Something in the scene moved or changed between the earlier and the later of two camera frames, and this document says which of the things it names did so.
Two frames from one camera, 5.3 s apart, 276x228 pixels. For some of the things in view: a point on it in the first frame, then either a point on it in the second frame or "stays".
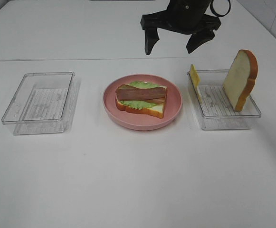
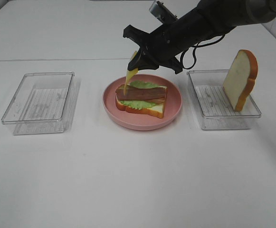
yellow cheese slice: [195, 80] -> [129, 75]
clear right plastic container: [217, 110] stays
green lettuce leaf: [140, 104] stays
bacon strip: [126, 92] stays
